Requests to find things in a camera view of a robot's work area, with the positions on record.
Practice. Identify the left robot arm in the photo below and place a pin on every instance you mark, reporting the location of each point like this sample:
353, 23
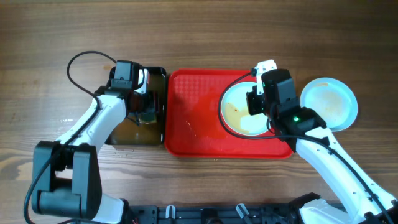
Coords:
66, 176

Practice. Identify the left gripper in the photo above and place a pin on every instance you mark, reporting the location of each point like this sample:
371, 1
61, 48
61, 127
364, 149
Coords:
151, 102

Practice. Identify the red plastic tray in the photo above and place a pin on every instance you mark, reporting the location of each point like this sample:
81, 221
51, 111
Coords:
192, 126

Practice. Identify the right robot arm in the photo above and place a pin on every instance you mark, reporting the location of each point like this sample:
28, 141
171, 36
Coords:
306, 133

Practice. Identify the white plate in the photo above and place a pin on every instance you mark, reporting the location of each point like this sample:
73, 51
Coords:
234, 111
333, 100

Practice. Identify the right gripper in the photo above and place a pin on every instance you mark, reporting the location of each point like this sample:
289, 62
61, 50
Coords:
252, 97

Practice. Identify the white plate front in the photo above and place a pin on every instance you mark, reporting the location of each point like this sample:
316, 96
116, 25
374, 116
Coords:
333, 100

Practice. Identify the green sponge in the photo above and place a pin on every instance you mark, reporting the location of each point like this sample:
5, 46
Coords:
147, 118

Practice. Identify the black water tray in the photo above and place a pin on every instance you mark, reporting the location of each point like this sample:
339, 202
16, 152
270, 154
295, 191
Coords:
130, 131

